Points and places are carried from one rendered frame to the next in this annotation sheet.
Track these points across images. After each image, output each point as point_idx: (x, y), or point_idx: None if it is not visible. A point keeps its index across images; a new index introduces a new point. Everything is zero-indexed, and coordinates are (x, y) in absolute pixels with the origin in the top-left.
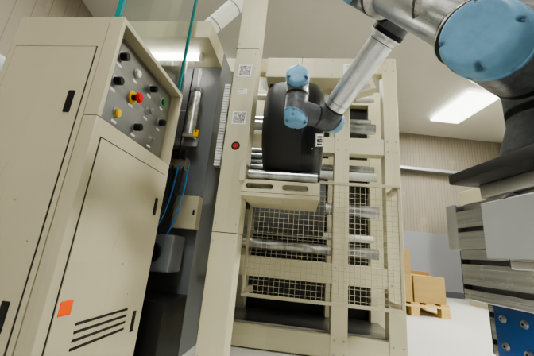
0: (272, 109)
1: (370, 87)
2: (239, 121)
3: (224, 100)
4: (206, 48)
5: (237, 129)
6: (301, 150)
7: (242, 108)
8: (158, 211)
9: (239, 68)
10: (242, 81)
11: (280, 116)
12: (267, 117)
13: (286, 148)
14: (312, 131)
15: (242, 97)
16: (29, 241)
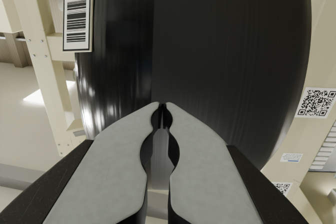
0: (266, 148)
1: (72, 131)
2: (318, 94)
3: (335, 139)
4: (332, 218)
5: (331, 72)
6: None
7: (300, 123)
8: None
9: (285, 193)
10: (285, 174)
11: (242, 124)
12: (287, 119)
13: None
14: (104, 60)
15: (294, 146)
16: None
